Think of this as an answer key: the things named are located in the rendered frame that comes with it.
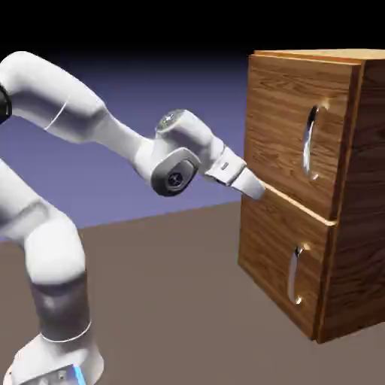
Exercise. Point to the wooden cabinet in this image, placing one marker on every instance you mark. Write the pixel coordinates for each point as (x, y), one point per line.
(361, 210)

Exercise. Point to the wooden cabinet door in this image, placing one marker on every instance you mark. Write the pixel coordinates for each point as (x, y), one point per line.
(276, 126)
(267, 249)

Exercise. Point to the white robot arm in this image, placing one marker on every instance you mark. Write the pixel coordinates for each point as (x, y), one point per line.
(75, 108)

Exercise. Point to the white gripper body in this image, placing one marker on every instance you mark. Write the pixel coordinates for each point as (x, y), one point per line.
(250, 184)

